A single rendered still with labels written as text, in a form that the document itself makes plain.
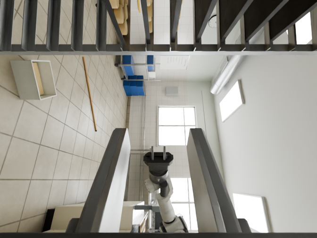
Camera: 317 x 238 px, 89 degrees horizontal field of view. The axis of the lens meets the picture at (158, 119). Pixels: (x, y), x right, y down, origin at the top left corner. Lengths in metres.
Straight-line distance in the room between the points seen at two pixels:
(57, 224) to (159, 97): 4.63
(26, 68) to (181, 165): 4.42
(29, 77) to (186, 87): 5.11
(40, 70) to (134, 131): 3.97
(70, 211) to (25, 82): 1.22
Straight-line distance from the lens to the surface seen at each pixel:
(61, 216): 2.01
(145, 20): 0.56
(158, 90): 5.88
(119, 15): 0.58
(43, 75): 1.77
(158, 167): 0.72
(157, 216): 1.87
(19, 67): 1.62
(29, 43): 0.83
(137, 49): 0.67
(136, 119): 5.46
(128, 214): 1.81
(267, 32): 0.79
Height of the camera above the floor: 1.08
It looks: level
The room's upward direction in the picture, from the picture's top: 90 degrees clockwise
